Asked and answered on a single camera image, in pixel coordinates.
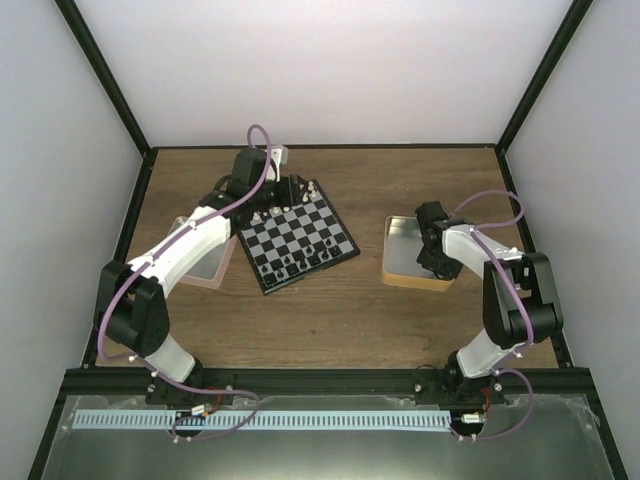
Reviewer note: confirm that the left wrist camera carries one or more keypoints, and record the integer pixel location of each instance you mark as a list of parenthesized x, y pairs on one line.
[(279, 155)]

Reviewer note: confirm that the blue slotted cable duct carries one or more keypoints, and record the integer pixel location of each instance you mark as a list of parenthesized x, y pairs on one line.
[(423, 420)]

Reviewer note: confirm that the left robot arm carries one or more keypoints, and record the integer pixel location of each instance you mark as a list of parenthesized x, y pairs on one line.
[(131, 305)]

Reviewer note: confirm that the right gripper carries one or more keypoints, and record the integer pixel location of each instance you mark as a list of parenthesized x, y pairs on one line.
[(448, 273)]

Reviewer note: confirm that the gold metal tin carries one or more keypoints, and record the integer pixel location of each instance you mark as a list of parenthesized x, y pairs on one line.
[(401, 247)]

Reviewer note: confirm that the white chess pieces group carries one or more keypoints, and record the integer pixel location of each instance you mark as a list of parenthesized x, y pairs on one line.
[(263, 212)]

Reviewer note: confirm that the black aluminium frame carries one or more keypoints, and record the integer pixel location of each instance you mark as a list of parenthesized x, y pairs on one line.
[(92, 379)]

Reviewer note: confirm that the black and white chessboard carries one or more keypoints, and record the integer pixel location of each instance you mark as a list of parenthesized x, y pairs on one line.
[(288, 235)]

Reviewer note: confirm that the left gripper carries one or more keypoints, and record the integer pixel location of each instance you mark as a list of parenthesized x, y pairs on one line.
[(291, 195)]

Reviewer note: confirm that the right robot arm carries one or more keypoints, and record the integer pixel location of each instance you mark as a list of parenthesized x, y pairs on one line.
[(521, 305)]

